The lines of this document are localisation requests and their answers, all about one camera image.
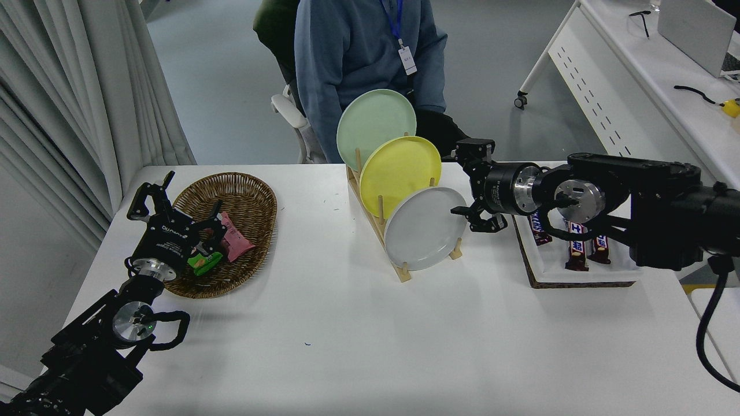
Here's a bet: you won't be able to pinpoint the pale green plate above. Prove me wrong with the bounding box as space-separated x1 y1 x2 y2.
337 89 417 172

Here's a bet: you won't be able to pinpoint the grey plate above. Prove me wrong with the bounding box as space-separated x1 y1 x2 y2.
384 187 468 272

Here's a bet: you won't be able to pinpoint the brown chocolate bar white lettering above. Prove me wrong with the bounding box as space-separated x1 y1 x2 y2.
565 220 590 272
589 234 612 265

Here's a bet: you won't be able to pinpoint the green snack packet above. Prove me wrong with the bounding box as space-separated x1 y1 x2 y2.
187 250 224 277

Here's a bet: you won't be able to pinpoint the white tray with cork base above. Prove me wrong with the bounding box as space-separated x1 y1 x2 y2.
502 162 643 289

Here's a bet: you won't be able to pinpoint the yellow plate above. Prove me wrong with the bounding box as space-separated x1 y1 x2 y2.
360 136 443 219

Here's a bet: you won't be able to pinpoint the black glasses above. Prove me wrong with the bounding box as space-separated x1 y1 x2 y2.
629 10 653 39

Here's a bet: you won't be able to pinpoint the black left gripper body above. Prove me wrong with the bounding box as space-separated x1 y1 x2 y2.
131 210 201 268

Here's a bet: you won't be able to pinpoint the white ID badge blue lanyard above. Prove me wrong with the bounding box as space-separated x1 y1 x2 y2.
379 0 418 76

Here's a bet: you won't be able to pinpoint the white office chair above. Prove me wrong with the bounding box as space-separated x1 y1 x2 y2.
271 84 329 165

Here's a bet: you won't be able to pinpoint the grey laptop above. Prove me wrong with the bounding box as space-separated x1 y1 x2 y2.
658 0 740 79

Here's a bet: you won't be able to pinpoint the wooden plate rack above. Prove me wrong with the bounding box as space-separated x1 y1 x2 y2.
346 132 463 283

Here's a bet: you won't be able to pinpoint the white desk with perforated panel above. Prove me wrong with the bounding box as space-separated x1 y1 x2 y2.
515 0 740 188

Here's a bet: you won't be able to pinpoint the white curtain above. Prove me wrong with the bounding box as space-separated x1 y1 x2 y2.
0 0 197 252

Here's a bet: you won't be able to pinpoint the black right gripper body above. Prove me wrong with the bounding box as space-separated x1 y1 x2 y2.
471 162 521 216

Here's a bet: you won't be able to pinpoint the brown Snickers bar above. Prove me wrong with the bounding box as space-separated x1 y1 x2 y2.
529 211 554 247

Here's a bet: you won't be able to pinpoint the dark green jacket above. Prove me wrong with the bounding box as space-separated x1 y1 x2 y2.
253 0 301 87

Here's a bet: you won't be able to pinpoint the person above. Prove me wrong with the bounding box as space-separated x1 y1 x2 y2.
294 0 470 165

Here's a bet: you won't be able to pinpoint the brown wicker basket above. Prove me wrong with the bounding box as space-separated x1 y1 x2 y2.
164 172 278 299

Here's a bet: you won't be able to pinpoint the pink snack packet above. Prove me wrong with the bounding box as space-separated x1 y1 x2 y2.
199 212 257 262

